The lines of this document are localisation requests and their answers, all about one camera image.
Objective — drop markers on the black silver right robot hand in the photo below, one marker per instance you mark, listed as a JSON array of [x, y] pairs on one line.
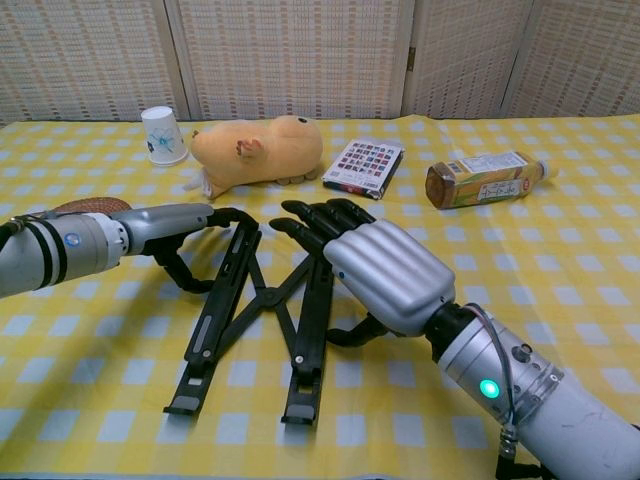
[[390, 270]]

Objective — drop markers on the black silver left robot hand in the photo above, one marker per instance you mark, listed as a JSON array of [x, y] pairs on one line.
[[160, 225]]

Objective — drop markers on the black folding laptop stand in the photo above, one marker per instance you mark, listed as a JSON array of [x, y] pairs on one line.
[[220, 310]]

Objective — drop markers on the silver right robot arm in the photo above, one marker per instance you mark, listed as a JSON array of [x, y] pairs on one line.
[[550, 425]]

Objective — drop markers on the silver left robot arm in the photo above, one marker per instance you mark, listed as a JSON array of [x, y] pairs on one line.
[[50, 255]]

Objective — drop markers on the round brown woven coaster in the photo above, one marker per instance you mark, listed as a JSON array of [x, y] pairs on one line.
[[95, 205]]

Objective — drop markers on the white paper cup blue flower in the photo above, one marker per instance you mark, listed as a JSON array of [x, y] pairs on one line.
[[162, 135]]

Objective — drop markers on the card box with colourful squares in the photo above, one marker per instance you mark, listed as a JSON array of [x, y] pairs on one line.
[[360, 167]]

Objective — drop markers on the yellow label tea bottle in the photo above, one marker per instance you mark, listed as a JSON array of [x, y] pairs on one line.
[[480, 180]]

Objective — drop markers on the orange plush animal toy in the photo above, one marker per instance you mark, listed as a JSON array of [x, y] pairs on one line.
[[270, 150]]

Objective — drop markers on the brass screen hinge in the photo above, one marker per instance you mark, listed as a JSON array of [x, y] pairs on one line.
[[412, 57]]

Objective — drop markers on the yellow white checked tablecloth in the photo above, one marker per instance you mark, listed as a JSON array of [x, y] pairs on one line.
[[150, 440]]

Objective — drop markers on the woven folding screen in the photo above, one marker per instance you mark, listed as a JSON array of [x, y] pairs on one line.
[[290, 50]]

